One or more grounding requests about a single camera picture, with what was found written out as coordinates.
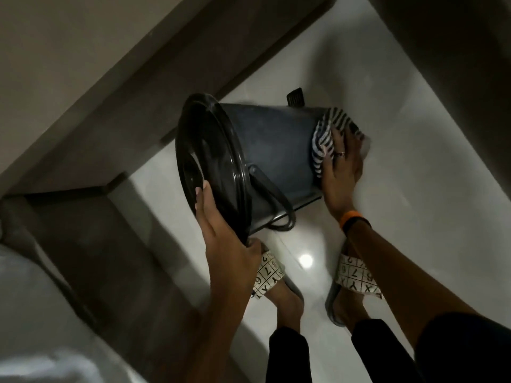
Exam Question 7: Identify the dark wooden cabinet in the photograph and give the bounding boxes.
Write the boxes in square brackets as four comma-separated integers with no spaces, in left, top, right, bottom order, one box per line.
[364,0,511,190]

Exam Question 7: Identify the orange and black wristband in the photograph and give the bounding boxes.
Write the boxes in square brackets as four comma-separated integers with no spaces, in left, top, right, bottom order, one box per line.
[339,210,372,236]

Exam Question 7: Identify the white patterned left slipper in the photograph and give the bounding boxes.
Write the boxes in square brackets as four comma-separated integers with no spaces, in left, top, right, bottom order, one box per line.
[250,250,305,315]

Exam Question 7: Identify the white patterned slipper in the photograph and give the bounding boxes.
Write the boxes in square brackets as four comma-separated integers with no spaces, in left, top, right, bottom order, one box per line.
[250,250,305,315]
[324,253,383,327]

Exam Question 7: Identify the dark pedal trash bin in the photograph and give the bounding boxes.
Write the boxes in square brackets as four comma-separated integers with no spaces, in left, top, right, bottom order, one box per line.
[175,88,370,245]

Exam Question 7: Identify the brown wooden counter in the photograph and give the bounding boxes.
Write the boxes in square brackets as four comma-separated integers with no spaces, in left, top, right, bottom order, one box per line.
[0,0,338,383]

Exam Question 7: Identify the person's left forearm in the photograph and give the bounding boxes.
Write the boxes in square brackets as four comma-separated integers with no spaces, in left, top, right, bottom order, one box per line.
[184,285,258,383]

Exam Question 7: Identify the black trousers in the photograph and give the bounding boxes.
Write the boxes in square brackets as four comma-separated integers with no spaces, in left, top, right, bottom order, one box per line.
[265,318,426,383]

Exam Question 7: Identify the person's right forearm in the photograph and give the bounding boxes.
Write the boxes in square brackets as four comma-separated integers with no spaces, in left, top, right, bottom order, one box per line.
[344,219,481,349]

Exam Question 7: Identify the striped black white cloth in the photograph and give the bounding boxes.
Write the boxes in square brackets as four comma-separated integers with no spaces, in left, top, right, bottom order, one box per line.
[311,107,366,179]

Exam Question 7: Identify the person's right hand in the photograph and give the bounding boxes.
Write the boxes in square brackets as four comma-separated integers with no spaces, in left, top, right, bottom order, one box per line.
[320,125,365,220]

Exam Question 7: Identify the white patterned right slipper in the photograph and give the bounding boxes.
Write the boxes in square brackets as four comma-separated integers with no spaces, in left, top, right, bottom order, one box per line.
[324,253,383,327]

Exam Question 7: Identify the black shirt sleeve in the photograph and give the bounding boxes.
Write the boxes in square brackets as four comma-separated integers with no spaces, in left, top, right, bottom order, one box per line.
[414,312,511,383]

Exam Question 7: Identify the person's left hand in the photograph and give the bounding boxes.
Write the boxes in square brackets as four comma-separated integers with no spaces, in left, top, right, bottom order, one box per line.
[194,181,263,300]

